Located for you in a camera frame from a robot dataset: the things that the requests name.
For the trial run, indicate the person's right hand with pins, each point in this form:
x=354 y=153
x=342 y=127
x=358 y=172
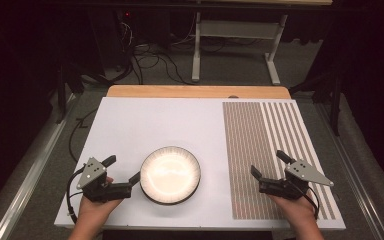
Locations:
x=300 y=211

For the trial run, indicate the white metal desk frame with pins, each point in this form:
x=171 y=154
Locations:
x=236 y=29

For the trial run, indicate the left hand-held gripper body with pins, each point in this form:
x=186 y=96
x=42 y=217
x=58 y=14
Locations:
x=91 y=173

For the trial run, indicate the dark computer tower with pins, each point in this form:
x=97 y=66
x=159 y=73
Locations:
x=113 y=40

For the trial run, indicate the striped woven placemat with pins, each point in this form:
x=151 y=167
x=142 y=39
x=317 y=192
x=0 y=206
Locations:
x=250 y=150

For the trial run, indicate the person's left hand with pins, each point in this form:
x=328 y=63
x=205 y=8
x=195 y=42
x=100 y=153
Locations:
x=95 y=213

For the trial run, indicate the metal floor rail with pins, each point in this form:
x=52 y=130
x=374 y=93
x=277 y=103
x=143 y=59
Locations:
x=30 y=173
x=353 y=170

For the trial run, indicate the black stand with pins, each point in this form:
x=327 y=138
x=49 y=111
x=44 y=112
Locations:
x=336 y=100
x=61 y=93

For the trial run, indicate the white table board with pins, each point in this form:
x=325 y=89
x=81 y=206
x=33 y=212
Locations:
x=153 y=126

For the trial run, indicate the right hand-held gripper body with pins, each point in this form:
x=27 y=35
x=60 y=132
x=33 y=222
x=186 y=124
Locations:
x=305 y=171

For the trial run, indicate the wooden table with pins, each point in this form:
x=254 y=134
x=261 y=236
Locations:
x=196 y=91

